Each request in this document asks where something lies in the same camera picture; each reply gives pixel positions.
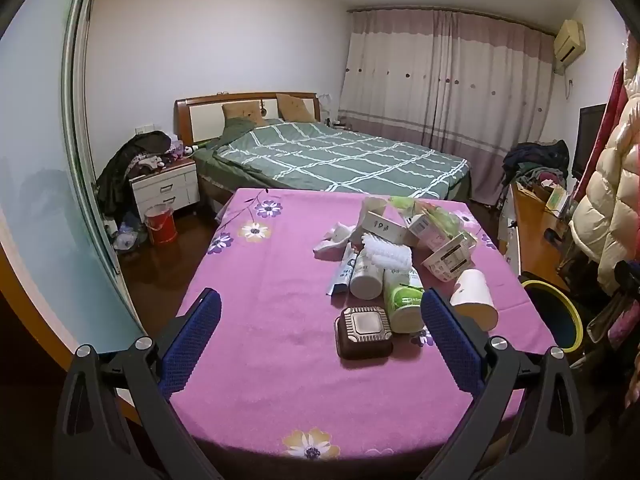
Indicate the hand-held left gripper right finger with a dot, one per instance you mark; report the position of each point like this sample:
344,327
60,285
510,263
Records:
450,340

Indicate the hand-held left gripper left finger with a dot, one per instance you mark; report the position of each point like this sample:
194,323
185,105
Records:
192,345

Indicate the white paper cup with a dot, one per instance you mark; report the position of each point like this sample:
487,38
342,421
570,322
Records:
472,295

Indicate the small white bottle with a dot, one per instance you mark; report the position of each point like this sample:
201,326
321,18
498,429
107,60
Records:
366,280

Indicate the yellow rimmed trash bin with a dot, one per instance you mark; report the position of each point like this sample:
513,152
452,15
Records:
555,315

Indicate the white bottle green label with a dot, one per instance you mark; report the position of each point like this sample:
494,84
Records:
404,300

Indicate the pink floral tablecloth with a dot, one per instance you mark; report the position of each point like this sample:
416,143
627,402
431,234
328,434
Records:
260,310

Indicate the patterned white tub cup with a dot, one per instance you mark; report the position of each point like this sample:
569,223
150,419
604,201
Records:
450,260

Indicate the brown plastic tray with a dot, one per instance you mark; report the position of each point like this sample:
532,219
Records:
362,332

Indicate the white bristle brush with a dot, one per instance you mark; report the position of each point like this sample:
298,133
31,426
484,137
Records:
385,255

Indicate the red bucket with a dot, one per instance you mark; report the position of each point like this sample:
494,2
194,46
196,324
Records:
161,227

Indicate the blue white tube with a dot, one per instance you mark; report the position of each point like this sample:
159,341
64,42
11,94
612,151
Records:
342,272

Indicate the plastic bags pile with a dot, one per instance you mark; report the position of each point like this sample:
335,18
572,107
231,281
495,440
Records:
125,232

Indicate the white carton black marks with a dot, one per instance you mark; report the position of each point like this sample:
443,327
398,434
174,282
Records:
382,226

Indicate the light green plastic cup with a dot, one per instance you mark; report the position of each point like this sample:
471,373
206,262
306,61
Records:
402,205

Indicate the wooden desk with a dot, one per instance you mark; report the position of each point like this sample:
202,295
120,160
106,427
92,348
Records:
537,225

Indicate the crumpled white tissue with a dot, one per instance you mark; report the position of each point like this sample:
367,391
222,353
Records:
335,240

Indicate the beige paper cup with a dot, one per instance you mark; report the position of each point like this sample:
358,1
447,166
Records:
374,205

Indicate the white nightstand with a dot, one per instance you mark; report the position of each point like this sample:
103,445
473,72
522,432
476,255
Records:
165,187

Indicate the green patterned box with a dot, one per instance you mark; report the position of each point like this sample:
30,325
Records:
555,199

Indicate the pink fluffy garment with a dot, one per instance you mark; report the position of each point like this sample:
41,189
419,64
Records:
625,320

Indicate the mixed clothes pile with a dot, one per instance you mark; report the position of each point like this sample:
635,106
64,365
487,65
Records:
535,160

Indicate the glass sliding door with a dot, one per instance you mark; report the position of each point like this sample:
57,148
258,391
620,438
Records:
40,210

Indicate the dark clothes pile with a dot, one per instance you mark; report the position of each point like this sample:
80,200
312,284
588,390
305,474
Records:
145,145

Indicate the green plaid quilt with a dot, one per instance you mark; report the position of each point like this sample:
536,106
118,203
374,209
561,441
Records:
325,160

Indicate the wooden bed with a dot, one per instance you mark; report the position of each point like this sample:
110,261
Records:
200,120

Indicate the cream puffer jacket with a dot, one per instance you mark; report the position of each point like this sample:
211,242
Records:
615,185

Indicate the brown pillow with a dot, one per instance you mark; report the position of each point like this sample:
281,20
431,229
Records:
295,107
242,112

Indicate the black television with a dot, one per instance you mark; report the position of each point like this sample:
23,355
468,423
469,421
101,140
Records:
587,140

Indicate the pink white curtain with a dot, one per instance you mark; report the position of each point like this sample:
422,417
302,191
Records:
425,85

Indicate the pinkish red jacket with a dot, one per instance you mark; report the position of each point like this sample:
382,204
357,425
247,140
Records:
611,110

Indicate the beige air conditioner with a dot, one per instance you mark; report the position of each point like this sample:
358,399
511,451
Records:
569,42

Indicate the white wall socket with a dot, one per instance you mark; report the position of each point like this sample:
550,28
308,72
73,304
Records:
145,129

